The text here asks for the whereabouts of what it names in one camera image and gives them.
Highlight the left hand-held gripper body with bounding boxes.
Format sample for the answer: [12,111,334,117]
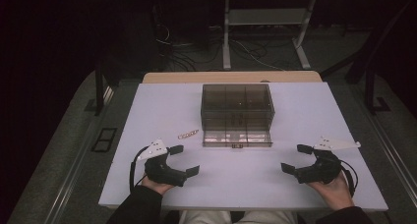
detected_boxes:
[137,139,189,188]

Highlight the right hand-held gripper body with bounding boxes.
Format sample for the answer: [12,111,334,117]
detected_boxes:
[294,136,362,186]

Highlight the smoky transparent drawer box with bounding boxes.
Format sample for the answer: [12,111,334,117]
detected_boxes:
[200,83,275,148]

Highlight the person's left hand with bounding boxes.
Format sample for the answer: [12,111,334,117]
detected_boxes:
[141,175,175,196]

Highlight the person's right hand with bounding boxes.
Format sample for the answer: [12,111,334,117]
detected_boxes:
[308,174,356,212]

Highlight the person's legs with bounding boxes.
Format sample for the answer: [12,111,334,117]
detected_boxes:
[178,210,298,224]

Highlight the wooden table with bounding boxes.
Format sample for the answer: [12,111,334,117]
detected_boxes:
[142,70,324,84]

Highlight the black metal stand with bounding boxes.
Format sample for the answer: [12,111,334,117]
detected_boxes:
[86,51,120,117]
[363,61,391,116]

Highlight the white metal stand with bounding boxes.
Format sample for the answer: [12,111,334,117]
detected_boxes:
[221,0,318,71]

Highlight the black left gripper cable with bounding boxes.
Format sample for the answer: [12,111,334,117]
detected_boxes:
[129,145,150,194]

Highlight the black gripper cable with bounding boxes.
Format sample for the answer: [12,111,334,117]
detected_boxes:
[129,145,150,194]
[339,159,359,198]

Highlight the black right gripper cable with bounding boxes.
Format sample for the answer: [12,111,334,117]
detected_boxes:
[339,159,359,198]

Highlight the aluminium floor rail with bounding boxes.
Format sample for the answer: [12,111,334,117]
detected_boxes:
[42,85,116,224]
[352,89,417,198]

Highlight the tangle of floor cables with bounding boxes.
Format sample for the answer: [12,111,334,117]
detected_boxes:
[153,22,286,72]

